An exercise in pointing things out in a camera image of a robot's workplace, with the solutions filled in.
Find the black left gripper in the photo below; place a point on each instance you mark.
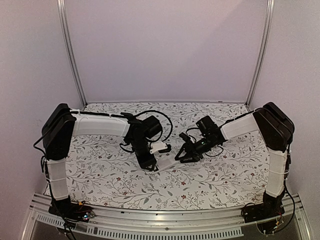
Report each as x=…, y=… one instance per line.
x=145, y=163

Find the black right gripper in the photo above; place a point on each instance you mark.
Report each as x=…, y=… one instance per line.
x=191, y=149

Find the white air conditioner remote control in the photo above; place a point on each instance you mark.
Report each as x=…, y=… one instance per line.
x=164, y=164

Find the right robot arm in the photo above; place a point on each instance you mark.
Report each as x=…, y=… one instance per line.
x=274, y=126

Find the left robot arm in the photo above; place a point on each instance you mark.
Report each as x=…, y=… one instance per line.
x=64, y=125

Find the floral patterned table cloth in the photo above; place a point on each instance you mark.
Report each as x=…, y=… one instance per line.
x=90, y=157

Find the front aluminium rail frame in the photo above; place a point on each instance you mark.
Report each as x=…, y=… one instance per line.
x=111, y=223

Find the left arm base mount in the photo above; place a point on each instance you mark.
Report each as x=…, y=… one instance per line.
x=68, y=210

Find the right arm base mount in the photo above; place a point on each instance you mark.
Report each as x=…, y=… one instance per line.
x=271, y=210

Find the right aluminium corner post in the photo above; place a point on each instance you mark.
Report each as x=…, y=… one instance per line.
x=262, y=51

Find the aluminium corner post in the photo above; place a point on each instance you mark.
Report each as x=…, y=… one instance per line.
x=61, y=6
x=262, y=51

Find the left aluminium corner post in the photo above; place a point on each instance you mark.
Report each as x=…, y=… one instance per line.
x=61, y=6

